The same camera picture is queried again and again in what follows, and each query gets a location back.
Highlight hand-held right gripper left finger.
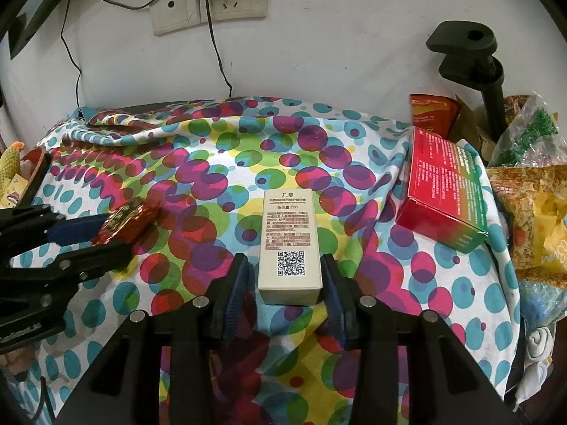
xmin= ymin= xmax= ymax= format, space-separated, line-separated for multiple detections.
xmin=55 ymin=253 xmax=249 ymax=425

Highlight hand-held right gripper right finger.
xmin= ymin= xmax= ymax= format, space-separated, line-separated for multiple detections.
xmin=320 ymin=253 xmax=517 ymax=425

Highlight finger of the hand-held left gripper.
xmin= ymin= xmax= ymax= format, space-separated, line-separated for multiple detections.
xmin=0 ymin=204 xmax=111 ymax=258
xmin=0 ymin=239 xmax=139 ymax=285

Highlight red gold foil packet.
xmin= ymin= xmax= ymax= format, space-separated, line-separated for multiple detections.
xmin=91 ymin=200 xmax=161 ymax=246

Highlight red round basin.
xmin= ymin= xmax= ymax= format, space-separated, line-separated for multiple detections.
xmin=18 ymin=146 xmax=50 ymax=206

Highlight small beige box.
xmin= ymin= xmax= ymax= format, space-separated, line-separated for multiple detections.
xmin=258 ymin=189 xmax=323 ymax=306

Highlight yellow plush duck toy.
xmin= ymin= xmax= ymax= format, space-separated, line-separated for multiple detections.
xmin=0 ymin=141 xmax=25 ymax=196

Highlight colourful polka dot tablecloth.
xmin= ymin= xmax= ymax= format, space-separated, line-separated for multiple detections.
xmin=27 ymin=95 xmax=521 ymax=425

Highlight red green box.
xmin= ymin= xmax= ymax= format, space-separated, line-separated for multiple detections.
xmin=395 ymin=126 xmax=490 ymax=254

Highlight blue speckled bag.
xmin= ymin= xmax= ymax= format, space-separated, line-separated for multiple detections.
xmin=518 ymin=270 xmax=567 ymax=333

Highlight dark framed screen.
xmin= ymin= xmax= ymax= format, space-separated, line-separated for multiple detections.
xmin=9 ymin=0 xmax=74 ymax=60

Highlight red snack bag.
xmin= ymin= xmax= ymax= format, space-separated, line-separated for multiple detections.
xmin=410 ymin=94 xmax=461 ymax=137

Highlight brown paper bag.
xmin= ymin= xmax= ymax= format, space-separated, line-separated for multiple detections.
xmin=447 ymin=95 xmax=497 ymax=164

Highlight yellow snack bag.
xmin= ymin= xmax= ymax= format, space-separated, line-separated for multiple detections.
xmin=487 ymin=166 xmax=567 ymax=271

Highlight clear bag green contents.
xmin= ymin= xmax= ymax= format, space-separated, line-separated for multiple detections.
xmin=487 ymin=93 xmax=561 ymax=169

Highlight thin black hanging cable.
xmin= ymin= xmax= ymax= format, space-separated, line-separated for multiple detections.
xmin=60 ymin=0 xmax=83 ymax=109

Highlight white coaxial wall plate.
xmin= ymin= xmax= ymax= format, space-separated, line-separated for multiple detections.
xmin=150 ymin=0 xmax=202 ymax=36

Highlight black charger cable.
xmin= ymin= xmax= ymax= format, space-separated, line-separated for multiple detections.
xmin=204 ymin=0 xmax=233 ymax=97

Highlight white power wall outlet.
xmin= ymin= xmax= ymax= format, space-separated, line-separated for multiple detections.
xmin=199 ymin=0 xmax=269 ymax=24

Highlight black clamp mount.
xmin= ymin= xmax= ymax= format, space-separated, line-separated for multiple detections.
xmin=425 ymin=21 xmax=506 ymax=142

